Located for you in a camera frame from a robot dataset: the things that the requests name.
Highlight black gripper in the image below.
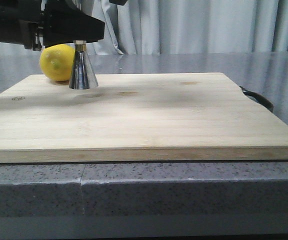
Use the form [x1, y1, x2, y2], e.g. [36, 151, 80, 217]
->
[0, 0, 105, 50]

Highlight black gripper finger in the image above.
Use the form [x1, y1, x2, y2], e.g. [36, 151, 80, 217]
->
[109, 0, 128, 5]

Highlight steel hourglass jigger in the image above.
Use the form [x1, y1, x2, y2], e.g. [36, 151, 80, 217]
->
[69, 40, 98, 90]

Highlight grey curtain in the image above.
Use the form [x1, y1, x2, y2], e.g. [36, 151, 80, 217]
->
[0, 0, 288, 56]

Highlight yellow lemon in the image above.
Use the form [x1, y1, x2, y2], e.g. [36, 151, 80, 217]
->
[39, 44, 75, 82]

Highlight wooden cutting board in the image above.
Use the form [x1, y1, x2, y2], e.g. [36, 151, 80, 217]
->
[0, 72, 288, 164]

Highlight black cutting board handle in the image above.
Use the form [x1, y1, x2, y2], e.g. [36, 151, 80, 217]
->
[239, 86, 274, 113]

